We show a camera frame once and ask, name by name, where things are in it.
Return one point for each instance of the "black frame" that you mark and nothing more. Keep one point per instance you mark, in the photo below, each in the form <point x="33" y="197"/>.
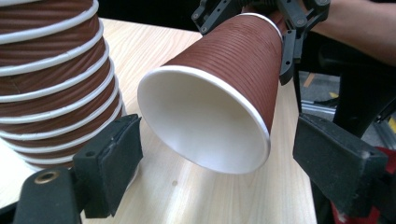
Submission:
<point x="358" y="93"/>

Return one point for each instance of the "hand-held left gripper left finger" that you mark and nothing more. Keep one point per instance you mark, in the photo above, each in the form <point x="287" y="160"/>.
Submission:
<point x="107" y="165"/>

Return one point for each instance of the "metal floor rail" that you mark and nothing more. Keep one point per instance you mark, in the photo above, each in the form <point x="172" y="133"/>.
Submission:
<point x="319" y="106"/>

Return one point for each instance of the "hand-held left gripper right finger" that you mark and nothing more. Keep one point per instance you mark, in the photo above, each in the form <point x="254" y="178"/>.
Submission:
<point x="339" y="168"/>

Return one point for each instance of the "single brown paper cup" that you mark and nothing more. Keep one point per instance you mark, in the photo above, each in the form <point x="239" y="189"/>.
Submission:
<point x="243" y="62"/>

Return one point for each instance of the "stack of brown paper cups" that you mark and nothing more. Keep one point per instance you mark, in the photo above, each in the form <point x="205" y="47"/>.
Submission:
<point x="46" y="56"/>

